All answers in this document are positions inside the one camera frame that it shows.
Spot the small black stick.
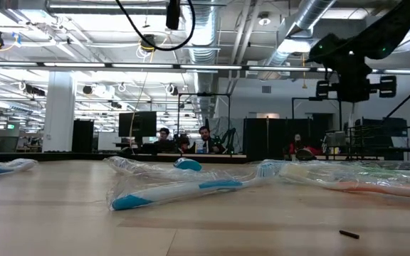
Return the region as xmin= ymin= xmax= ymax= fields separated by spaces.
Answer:
xmin=338 ymin=230 xmax=361 ymax=240

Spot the orange white toothbrush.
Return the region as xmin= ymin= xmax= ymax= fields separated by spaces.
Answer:
xmin=279 ymin=164 xmax=410 ymax=200

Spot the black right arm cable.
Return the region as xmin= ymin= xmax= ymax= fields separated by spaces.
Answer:
xmin=384 ymin=74 xmax=410 ymax=120

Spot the black partition panel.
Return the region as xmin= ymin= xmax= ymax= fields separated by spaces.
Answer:
xmin=243 ymin=117 xmax=315 ymax=161

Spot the black background monitor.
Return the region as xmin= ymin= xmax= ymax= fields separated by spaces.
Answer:
xmin=118 ymin=111 xmax=158 ymax=139

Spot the black aluminium table frame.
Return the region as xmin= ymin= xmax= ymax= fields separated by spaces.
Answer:
xmin=0 ymin=151 xmax=410 ymax=165

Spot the black cabinet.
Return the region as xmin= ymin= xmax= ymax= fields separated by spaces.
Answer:
xmin=71 ymin=119 xmax=95 ymax=154

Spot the black domed object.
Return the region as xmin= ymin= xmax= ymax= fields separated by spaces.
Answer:
xmin=295 ymin=148 xmax=317 ymax=161

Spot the white square column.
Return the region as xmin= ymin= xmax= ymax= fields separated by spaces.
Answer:
xmin=42 ymin=70 xmax=77 ymax=153

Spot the person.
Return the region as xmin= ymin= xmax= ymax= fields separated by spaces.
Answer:
xmin=153 ymin=127 xmax=177 ymax=154
xmin=194 ymin=125 xmax=227 ymax=154
xmin=178 ymin=134 xmax=194 ymax=154
xmin=285 ymin=133 xmax=325 ymax=157

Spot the long ceiling light bar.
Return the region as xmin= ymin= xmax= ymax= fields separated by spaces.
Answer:
xmin=0 ymin=60 xmax=410 ymax=75

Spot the black equipment shelf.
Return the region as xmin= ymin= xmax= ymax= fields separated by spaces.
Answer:
xmin=347 ymin=116 xmax=409 ymax=161

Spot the teal bottle white cap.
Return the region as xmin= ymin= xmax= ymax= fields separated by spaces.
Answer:
xmin=173 ymin=157 xmax=203 ymax=172

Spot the round ceiling sensor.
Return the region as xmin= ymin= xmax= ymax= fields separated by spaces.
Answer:
xmin=257 ymin=13 xmax=272 ymax=27

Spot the silver ventilation duct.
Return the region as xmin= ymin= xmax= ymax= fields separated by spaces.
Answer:
xmin=179 ymin=0 xmax=224 ymax=118
xmin=258 ymin=0 xmax=337 ymax=81

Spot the blue white toothbrush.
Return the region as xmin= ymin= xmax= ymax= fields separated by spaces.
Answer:
xmin=0 ymin=158 xmax=38 ymax=178
xmin=107 ymin=159 xmax=284 ymax=212

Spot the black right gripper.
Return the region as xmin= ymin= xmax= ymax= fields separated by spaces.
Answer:
xmin=315 ymin=65 xmax=397 ymax=104

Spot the black metal frame stand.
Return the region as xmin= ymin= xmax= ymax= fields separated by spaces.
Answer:
xmin=291 ymin=96 xmax=343 ymax=133
xmin=177 ymin=92 xmax=231 ymax=154

